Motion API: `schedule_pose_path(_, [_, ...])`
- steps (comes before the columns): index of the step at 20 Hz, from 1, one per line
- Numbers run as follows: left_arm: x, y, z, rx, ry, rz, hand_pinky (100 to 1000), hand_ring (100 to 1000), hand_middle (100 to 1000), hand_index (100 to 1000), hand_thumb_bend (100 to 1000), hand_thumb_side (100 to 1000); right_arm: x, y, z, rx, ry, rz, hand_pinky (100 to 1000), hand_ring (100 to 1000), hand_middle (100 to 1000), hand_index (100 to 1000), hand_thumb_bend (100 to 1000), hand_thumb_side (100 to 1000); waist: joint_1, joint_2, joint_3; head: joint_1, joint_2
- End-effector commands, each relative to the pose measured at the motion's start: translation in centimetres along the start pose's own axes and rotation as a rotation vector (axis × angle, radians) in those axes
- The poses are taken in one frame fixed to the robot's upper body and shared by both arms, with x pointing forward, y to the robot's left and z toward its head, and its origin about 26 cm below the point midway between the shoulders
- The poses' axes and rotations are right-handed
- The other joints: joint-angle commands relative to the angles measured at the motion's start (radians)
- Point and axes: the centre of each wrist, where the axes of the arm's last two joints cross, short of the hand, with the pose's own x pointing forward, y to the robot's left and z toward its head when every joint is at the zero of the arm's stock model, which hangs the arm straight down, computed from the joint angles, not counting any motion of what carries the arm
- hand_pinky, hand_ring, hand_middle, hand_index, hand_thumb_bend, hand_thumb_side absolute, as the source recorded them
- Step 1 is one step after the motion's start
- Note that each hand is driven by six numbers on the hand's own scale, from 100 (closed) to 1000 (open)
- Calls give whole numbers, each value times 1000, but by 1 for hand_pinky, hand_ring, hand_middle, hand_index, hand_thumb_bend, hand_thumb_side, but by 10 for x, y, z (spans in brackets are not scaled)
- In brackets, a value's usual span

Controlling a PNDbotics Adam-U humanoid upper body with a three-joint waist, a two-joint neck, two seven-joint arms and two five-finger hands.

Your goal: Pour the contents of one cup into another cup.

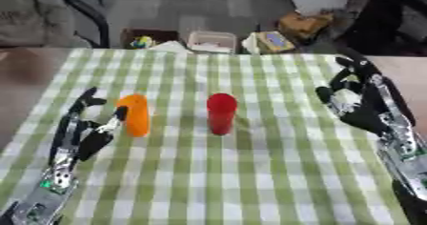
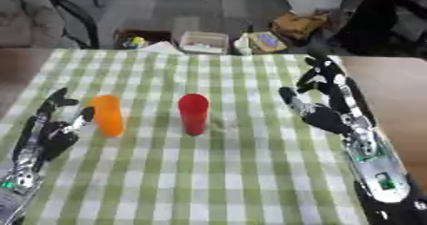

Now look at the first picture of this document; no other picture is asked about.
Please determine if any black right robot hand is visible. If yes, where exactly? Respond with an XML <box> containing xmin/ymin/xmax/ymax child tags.
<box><xmin>314</xmin><ymin>54</ymin><xmax>417</xmax><ymax>137</ymax></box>

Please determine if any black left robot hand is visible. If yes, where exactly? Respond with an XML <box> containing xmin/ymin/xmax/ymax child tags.
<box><xmin>47</xmin><ymin>86</ymin><xmax>131</xmax><ymax>176</ymax></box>

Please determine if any orange plastic cup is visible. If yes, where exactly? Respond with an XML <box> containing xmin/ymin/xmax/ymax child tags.
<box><xmin>114</xmin><ymin>93</ymin><xmax>153</xmax><ymax>138</ymax></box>

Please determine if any red plastic cup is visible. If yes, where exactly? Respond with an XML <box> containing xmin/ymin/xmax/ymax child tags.
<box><xmin>205</xmin><ymin>92</ymin><xmax>240</xmax><ymax>136</ymax></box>

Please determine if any black bag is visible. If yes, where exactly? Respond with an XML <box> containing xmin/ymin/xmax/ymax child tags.
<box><xmin>338</xmin><ymin>0</ymin><xmax>427</xmax><ymax>57</ymax></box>

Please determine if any yellow box with blue print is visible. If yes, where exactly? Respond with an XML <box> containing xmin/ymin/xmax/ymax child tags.
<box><xmin>254</xmin><ymin>30</ymin><xmax>297</xmax><ymax>54</ymax></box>

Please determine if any yellow green toy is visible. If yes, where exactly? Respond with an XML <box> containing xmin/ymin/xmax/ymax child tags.
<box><xmin>130</xmin><ymin>35</ymin><xmax>157</xmax><ymax>50</ymax></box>

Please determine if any black chair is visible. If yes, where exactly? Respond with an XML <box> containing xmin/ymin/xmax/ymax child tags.
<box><xmin>47</xmin><ymin>0</ymin><xmax>112</xmax><ymax>50</ymax></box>

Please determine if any person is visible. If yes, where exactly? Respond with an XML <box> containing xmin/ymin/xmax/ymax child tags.
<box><xmin>0</xmin><ymin>0</ymin><xmax>93</xmax><ymax>50</ymax></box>

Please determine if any dark brown box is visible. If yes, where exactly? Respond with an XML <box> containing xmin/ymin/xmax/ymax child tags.
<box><xmin>118</xmin><ymin>28</ymin><xmax>182</xmax><ymax>50</ymax></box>

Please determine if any white paper sheet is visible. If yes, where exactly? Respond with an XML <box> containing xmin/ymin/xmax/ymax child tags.
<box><xmin>148</xmin><ymin>40</ymin><xmax>193</xmax><ymax>54</ymax></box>

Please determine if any clear plastic container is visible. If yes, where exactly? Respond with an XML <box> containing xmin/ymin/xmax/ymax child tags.
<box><xmin>185</xmin><ymin>31</ymin><xmax>240</xmax><ymax>55</ymax></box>

